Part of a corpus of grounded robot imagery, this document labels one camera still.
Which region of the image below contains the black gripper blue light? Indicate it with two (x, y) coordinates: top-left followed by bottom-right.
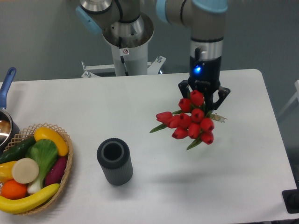
(178, 56), (231, 111)

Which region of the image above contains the red tulip bouquet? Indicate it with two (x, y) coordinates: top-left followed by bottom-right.
(150, 90), (226, 150)

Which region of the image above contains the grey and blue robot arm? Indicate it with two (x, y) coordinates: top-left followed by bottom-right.
(76, 0), (230, 111)

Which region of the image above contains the white object at right edge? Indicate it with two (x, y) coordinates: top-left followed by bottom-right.
(280, 80), (299, 114)

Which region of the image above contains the dark grey ribbed vase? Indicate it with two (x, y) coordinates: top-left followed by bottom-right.
(96, 138), (133, 186)

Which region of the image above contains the black device at edge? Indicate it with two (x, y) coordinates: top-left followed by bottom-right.
(282, 189), (299, 214)

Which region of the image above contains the green bok choy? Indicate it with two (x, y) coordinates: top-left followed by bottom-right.
(25, 139), (58, 195)

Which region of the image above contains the purple sweet potato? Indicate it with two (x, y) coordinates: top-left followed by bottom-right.
(44, 157), (67, 186)

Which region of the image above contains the woven wicker basket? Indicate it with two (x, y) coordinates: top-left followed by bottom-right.
(0, 123), (73, 215)

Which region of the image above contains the green cucumber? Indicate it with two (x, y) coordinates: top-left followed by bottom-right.
(0, 136), (36, 164)

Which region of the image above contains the beige round disc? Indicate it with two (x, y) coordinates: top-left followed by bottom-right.
(12, 158), (39, 184)

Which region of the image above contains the yellow bell pepper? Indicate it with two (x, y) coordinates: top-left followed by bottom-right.
(0, 161), (16, 183)

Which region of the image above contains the orange fruit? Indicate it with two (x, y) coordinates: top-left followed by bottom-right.
(0, 180), (27, 200)

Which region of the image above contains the yellow banana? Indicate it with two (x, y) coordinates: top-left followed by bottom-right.
(0, 183), (60, 214)

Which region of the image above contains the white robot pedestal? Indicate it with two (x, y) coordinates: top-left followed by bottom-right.
(81, 35), (167, 79)

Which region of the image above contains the blue handled saucepan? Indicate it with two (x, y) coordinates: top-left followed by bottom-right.
(0, 67), (19, 154)

